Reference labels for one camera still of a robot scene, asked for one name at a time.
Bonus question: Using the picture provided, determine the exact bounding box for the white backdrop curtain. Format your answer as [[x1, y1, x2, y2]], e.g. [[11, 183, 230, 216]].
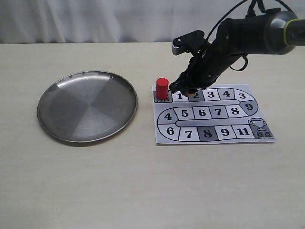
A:
[[0, 0, 305, 44]]

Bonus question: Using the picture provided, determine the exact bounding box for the round stainless steel plate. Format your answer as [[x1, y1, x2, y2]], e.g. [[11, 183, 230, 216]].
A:
[[36, 70, 138, 145]]

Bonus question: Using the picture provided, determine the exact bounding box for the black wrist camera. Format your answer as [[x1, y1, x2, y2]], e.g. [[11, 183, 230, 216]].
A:
[[172, 30, 206, 56]]

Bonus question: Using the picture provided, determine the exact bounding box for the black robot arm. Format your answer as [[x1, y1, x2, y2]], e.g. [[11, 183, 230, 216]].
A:
[[169, 9, 305, 96]]

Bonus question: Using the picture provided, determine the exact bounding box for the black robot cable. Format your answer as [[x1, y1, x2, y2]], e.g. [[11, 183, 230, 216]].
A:
[[204, 0, 294, 72]]

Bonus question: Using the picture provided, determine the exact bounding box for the red cylinder game piece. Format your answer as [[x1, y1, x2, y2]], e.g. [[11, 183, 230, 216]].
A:
[[156, 77, 169, 100]]

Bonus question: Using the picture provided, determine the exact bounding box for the paper game board sheet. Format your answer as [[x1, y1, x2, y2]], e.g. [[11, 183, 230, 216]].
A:
[[153, 84, 275, 145]]

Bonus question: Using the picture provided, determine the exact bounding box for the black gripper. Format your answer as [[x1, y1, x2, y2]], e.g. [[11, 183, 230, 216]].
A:
[[169, 46, 248, 94]]

